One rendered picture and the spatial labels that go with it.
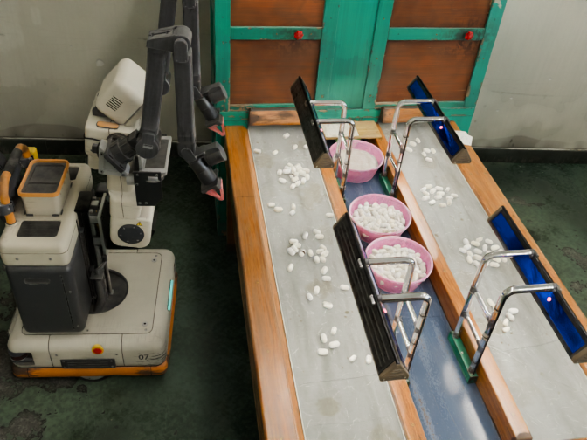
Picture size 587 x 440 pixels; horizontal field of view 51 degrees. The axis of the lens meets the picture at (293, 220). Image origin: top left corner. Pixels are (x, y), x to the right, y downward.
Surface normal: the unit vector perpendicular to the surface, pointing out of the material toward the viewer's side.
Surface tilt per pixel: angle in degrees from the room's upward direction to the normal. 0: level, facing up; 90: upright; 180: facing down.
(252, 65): 90
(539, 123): 90
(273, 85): 90
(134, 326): 0
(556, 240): 0
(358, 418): 0
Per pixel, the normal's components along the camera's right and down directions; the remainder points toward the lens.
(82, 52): 0.07, 0.65
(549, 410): 0.07, -0.77
